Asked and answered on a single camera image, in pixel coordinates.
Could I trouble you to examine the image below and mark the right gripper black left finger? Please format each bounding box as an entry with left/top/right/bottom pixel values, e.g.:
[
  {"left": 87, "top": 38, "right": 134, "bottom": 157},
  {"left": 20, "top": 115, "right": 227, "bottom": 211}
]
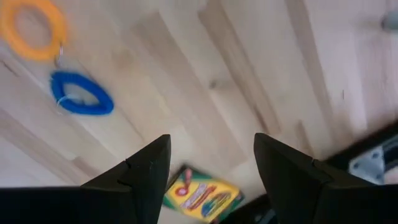
[{"left": 0, "top": 134, "right": 172, "bottom": 224}]

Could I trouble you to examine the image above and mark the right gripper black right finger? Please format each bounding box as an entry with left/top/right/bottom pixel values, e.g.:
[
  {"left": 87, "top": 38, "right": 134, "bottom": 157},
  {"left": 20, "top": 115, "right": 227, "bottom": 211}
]
[{"left": 254, "top": 133, "right": 398, "bottom": 224}]

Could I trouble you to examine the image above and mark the medium Crayola crayon box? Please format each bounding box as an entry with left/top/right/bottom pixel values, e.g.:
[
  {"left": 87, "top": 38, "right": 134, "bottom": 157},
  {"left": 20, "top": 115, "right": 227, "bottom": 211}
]
[{"left": 162, "top": 164, "right": 245, "bottom": 224}]

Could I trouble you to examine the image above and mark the silver frame bracket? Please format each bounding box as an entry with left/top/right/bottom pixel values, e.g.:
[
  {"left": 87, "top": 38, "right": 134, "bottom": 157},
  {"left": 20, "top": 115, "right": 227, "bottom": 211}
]
[{"left": 348, "top": 148, "right": 387, "bottom": 185}]

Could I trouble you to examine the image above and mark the blue coil wrist keychain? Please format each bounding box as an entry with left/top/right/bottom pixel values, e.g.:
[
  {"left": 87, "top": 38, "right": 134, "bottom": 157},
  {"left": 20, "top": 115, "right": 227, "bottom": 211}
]
[{"left": 49, "top": 70, "right": 115, "bottom": 116}]

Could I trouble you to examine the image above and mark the orange coil wrist keychain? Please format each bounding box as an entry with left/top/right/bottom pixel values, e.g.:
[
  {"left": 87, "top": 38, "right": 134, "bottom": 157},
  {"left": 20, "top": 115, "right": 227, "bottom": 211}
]
[{"left": 0, "top": 0, "right": 68, "bottom": 62}]

